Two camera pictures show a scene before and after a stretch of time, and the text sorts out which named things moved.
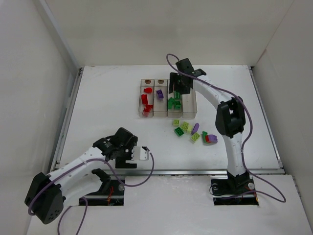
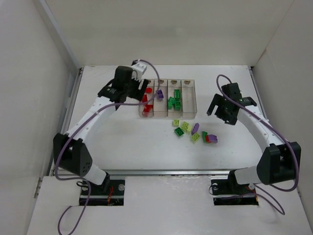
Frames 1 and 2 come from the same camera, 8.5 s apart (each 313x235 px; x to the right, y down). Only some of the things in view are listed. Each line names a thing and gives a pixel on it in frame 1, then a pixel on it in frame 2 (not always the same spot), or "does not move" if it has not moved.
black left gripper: x=124 y=159 -> x=138 y=88
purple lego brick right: x=212 y=138 does not move
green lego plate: x=177 y=95 does not move
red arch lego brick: x=147 y=90 does not move
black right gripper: x=180 y=82 -> x=218 y=107
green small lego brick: x=178 y=105 does not move
